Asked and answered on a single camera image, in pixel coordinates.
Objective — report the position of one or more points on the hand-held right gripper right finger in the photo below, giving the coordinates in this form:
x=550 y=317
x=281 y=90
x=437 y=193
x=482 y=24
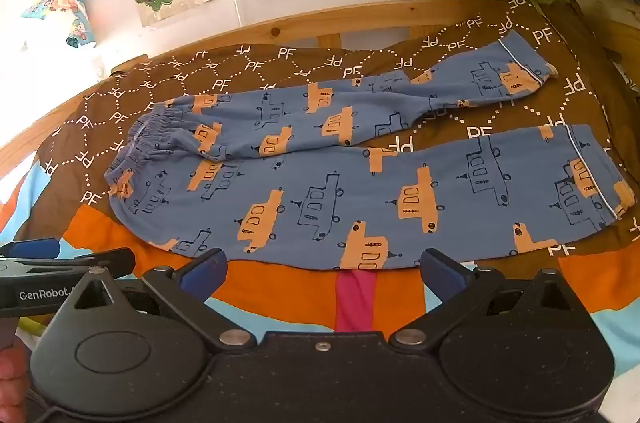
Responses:
x=441 y=274

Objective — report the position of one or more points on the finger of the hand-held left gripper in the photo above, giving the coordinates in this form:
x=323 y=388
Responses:
x=100 y=262
x=30 y=248

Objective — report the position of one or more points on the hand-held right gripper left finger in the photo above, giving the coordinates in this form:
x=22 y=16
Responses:
x=206 y=275

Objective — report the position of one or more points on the blue pants with orange print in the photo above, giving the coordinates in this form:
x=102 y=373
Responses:
x=320 y=198

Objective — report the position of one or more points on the person's left hand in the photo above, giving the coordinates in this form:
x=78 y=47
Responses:
x=10 y=378

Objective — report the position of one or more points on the brown patterned blanket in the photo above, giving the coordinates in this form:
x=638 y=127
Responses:
x=280 y=68

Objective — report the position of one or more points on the small colourful wall poster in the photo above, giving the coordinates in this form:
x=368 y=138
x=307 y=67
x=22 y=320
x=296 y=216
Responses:
x=62 y=5

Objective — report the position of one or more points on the wooden bed frame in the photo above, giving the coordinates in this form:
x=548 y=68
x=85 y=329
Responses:
x=310 y=23

